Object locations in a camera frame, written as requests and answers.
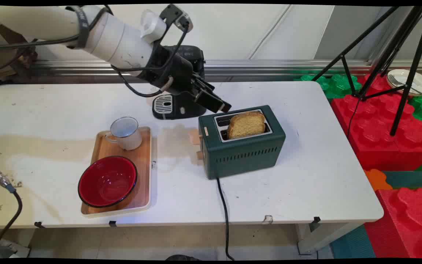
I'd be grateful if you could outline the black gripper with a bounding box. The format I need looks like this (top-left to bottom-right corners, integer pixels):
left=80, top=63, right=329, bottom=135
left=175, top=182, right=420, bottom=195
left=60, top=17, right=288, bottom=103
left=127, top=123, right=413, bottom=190
left=137, top=43, right=232, bottom=114

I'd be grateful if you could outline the black coffee machine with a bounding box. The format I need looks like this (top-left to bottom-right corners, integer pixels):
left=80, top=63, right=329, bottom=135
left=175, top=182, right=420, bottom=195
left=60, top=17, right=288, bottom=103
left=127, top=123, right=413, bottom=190
left=152, top=45, right=207, bottom=121

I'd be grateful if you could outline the toast bread slice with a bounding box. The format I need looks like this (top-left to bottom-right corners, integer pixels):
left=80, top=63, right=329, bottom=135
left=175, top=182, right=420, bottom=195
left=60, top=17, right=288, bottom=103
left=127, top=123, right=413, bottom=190
left=227, top=111, right=267, bottom=140

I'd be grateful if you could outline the green two-slot toaster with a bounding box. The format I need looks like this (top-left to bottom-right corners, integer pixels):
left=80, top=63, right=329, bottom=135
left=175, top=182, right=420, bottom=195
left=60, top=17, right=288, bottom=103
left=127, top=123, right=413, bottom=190
left=198, top=105, right=286, bottom=180

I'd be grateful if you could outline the white enamel mug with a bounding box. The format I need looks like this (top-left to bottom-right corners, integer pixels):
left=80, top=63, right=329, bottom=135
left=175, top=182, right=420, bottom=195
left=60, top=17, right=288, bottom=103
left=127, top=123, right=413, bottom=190
left=104, top=117, right=143, bottom=151

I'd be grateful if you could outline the wooden serving tray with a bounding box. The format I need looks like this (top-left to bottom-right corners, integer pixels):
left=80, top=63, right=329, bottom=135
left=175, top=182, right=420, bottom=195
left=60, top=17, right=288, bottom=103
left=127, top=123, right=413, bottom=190
left=80, top=126, right=152, bottom=219

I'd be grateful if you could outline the red bowl with black rim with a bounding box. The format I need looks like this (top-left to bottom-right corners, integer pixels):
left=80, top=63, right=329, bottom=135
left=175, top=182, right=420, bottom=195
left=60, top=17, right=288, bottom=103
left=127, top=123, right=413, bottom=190
left=78, top=155, right=138, bottom=208

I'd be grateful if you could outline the large red foam block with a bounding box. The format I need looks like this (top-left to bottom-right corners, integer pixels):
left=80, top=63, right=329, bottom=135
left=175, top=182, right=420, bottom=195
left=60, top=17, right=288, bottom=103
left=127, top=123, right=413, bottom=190
left=364, top=187, right=422, bottom=259
left=330, top=73, right=422, bottom=172

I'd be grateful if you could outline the white table leg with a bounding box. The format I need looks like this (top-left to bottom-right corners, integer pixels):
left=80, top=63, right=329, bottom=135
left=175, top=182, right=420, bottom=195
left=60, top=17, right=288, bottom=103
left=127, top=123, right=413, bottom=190
left=295, top=221, right=362, bottom=256

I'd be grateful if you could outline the orange foam piece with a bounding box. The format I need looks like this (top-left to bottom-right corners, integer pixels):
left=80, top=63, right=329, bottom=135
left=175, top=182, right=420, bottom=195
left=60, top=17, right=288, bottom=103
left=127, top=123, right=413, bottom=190
left=364, top=168, right=389, bottom=192

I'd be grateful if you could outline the metal fork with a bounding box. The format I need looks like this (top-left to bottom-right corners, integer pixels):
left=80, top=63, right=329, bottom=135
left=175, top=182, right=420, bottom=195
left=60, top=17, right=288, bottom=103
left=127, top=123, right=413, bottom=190
left=388, top=75, right=422, bottom=100

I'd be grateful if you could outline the brown wooden object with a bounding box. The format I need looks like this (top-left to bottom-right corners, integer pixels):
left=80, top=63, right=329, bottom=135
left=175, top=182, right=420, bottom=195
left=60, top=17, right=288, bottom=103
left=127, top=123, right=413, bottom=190
left=0, top=23, right=38, bottom=80

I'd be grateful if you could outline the black tripod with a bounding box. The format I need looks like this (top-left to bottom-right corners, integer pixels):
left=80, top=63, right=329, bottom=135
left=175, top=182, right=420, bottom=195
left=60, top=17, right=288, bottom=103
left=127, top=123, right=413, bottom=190
left=311, top=5, right=422, bottom=137

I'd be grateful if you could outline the teal foam mat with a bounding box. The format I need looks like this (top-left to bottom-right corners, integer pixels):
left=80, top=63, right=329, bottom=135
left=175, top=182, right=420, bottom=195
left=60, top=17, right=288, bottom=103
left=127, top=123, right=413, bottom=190
left=330, top=170, right=422, bottom=259

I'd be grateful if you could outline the white plate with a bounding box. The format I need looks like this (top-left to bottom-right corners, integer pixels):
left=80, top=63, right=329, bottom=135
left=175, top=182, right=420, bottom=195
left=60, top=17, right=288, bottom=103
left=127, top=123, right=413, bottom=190
left=386, top=69, right=422, bottom=97

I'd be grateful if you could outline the aluminium window rail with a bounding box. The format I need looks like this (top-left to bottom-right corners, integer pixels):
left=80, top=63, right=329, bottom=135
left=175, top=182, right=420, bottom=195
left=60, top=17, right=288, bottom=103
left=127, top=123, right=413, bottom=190
left=31, top=60, right=422, bottom=78

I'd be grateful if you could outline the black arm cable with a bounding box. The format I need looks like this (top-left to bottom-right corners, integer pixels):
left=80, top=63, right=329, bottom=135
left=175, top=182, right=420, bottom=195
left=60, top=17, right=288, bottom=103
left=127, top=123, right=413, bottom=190
left=0, top=5, right=190, bottom=98

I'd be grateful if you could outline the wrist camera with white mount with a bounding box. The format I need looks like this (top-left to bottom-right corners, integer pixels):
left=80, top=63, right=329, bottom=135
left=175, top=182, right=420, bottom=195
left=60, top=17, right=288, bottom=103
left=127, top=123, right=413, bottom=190
left=140, top=4, right=194, bottom=44

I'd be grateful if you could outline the black toaster power cable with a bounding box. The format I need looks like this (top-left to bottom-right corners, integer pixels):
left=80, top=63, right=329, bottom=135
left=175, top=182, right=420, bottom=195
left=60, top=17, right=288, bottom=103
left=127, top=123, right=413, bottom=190
left=216, top=177, right=236, bottom=261

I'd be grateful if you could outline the grey velcro cable strap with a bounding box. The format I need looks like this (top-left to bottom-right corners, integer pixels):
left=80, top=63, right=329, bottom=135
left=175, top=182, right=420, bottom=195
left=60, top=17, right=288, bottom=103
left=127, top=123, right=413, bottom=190
left=66, top=5, right=110, bottom=50

